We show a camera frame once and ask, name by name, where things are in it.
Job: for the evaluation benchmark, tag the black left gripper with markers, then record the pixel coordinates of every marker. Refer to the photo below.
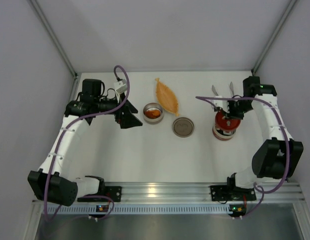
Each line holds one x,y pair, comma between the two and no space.
120,113

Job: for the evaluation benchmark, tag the red round lid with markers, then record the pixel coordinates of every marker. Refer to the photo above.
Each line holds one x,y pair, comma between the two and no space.
226,124

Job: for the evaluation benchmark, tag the metal tongs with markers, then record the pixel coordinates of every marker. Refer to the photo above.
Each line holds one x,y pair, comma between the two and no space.
228,90

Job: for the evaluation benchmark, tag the grey round metal container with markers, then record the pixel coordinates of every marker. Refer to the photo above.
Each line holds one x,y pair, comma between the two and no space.
153,106

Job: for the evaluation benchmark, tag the orange fried food piece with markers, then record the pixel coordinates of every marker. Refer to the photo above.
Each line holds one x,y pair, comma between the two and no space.
152,114

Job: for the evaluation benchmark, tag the red round metal container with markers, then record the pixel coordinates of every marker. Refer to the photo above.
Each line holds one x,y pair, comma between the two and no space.
221,134

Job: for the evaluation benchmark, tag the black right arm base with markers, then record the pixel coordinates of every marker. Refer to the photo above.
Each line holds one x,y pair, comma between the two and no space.
230,192

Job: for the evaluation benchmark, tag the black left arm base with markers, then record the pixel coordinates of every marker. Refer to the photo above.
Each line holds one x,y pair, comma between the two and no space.
107,193

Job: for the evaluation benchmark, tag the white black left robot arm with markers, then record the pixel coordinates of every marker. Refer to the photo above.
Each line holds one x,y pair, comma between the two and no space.
51,181

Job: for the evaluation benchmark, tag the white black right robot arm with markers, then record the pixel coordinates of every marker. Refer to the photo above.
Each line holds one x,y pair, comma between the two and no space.
277,158

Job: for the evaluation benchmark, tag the woven bamboo basket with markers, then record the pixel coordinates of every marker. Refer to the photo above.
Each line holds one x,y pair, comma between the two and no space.
166,98

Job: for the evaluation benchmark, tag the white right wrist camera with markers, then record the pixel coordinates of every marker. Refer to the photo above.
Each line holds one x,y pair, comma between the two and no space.
219,104

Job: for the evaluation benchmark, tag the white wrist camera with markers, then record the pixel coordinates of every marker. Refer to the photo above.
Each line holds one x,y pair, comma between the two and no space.
219,104
120,87

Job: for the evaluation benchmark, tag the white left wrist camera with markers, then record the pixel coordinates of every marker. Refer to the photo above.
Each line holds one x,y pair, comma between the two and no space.
120,87

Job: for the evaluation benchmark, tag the aluminium mounting rail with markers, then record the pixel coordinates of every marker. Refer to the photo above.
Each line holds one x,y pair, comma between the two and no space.
197,193

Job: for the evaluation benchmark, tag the slotted grey cable duct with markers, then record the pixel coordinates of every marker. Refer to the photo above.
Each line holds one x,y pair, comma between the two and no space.
145,209

